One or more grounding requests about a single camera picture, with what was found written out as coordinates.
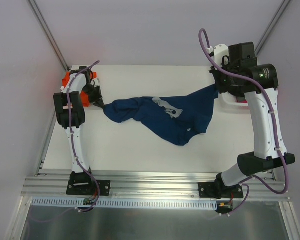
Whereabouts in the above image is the pink t-shirt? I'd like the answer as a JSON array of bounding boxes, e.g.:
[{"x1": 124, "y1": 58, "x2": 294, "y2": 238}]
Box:
[{"x1": 236, "y1": 97, "x2": 248, "y2": 104}]

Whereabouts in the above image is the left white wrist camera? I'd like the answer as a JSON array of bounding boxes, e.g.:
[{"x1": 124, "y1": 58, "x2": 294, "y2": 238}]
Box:
[{"x1": 94, "y1": 77, "x2": 101, "y2": 87}]

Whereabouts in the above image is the white plastic laundry basket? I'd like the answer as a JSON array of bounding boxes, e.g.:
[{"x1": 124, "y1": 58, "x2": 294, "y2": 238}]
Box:
[{"x1": 220, "y1": 92, "x2": 248, "y2": 108}]

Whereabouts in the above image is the left corner aluminium profile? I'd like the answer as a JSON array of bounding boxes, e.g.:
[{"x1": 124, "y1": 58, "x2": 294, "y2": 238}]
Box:
[{"x1": 26, "y1": 0, "x2": 70, "y2": 71}]

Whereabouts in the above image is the aluminium mounting rail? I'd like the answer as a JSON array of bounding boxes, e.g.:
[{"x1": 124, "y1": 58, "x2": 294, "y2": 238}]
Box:
[{"x1": 21, "y1": 169, "x2": 292, "y2": 202}]

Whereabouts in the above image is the orange folded t-shirt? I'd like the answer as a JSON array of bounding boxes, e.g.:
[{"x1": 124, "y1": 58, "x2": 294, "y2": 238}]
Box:
[{"x1": 60, "y1": 71, "x2": 98, "y2": 107}]

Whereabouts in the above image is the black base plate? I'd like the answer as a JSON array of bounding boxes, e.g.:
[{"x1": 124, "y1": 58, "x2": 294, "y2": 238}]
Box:
[
  {"x1": 198, "y1": 182, "x2": 244, "y2": 200},
  {"x1": 66, "y1": 180, "x2": 111, "y2": 196}
]

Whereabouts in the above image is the right corner aluminium profile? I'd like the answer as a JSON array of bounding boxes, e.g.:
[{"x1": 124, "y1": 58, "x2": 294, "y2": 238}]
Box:
[{"x1": 255, "y1": 0, "x2": 293, "y2": 57}]

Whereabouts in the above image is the white slotted cable duct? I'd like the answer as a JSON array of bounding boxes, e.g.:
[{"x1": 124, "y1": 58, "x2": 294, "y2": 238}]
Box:
[{"x1": 31, "y1": 197, "x2": 217, "y2": 211}]

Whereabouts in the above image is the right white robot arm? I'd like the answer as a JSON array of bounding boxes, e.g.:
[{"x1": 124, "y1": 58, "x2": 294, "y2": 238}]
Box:
[{"x1": 205, "y1": 42, "x2": 296, "y2": 199}]

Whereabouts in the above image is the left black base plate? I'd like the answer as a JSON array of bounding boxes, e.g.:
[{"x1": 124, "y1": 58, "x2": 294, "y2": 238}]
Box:
[{"x1": 66, "y1": 180, "x2": 111, "y2": 196}]

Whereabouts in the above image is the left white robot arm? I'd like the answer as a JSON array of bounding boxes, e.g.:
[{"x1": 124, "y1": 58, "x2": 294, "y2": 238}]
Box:
[{"x1": 53, "y1": 66, "x2": 105, "y2": 196}]

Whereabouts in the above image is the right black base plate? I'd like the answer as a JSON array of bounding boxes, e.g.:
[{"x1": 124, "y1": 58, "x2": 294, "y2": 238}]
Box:
[{"x1": 198, "y1": 182, "x2": 244, "y2": 200}]

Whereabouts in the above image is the corner aluminium profile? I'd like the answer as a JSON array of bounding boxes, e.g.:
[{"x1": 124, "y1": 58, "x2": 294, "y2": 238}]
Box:
[
  {"x1": 255, "y1": 0, "x2": 293, "y2": 57},
  {"x1": 26, "y1": 0, "x2": 70, "y2": 71}
]

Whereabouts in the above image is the navy blue t-shirt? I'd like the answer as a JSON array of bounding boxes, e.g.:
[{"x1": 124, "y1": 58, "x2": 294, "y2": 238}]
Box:
[{"x1": 103, "y1": 84, "x2": 219, "y2": 146}]

